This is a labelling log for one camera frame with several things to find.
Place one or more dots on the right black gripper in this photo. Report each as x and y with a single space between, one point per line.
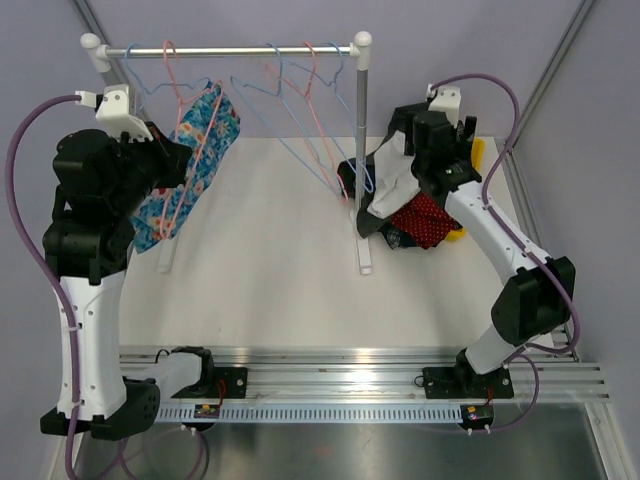
463 149

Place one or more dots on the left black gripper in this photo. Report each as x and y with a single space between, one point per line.
173 157

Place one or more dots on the blue floral skirt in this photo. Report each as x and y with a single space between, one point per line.
224 133

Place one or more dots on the white skirt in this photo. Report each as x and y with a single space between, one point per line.
395 184

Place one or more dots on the pink hanger of white skirt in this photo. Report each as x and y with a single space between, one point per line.
193 136

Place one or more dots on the red dotted skirt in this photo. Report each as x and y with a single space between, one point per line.
422 223

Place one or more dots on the blue hanger of grey skirt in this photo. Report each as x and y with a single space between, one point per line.
261 100

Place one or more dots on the plaid skirt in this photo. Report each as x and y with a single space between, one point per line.
397 238

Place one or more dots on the pink hanger of red skirt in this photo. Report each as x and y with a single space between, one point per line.
333 180

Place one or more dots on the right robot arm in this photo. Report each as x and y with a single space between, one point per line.
536 288

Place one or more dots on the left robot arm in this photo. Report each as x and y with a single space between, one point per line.
86 248

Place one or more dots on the yellow plastic bin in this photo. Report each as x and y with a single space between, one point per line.
477 152

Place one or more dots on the silver clothes rack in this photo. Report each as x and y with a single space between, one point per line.
101 55

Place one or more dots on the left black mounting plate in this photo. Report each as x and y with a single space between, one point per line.
231 382

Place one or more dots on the black mounting plate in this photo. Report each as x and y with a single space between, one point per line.
231 382
451 383

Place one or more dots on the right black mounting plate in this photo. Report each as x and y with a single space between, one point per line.
451 383

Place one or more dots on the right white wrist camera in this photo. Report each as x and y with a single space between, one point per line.
445 99

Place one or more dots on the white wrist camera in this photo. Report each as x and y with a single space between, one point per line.
445 99
113 110

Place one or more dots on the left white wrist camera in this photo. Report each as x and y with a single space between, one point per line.
113 110

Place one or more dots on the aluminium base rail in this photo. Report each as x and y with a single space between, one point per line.
386 375

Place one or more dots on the white slotted cable duct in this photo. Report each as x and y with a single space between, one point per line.
282 413

